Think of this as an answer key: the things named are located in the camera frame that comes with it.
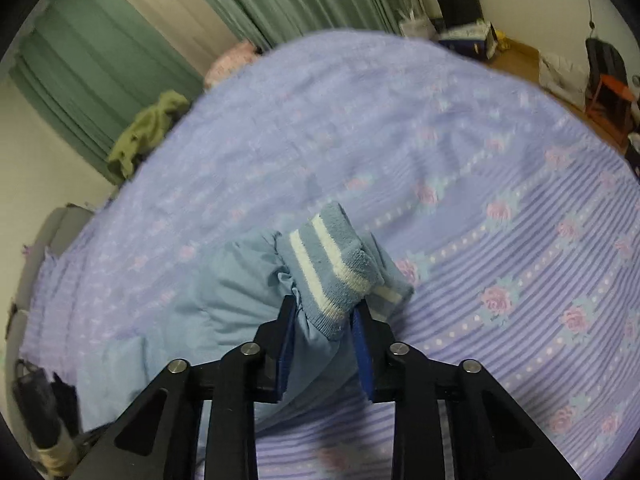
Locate olive green crumpled garment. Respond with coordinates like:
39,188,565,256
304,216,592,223
106,90,191,182

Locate light blue padded pants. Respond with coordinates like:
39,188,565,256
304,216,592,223
77,203,413,429

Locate orange stool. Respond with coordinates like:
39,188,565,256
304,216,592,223
586,75,637,148

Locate dark blue cardboard box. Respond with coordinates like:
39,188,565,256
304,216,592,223
438,21,498,61

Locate pink patterned garment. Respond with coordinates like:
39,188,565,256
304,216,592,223
203,40,262,90

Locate grey padded headboard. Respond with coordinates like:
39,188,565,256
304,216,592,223
4,204,93,460

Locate black box by wall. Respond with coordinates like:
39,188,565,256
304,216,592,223
437,0,484,28

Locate purple floral bed sheet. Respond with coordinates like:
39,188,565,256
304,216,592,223
21,30,639,479

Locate left green curtain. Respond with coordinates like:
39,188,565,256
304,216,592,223
9,0,202,176

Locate beige centre curtain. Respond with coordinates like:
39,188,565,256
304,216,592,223
127,0,238,75

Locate white plastic bag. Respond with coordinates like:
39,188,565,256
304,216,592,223
538,53,588,110

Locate white shopping bag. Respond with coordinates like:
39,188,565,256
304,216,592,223
399,10,437,40

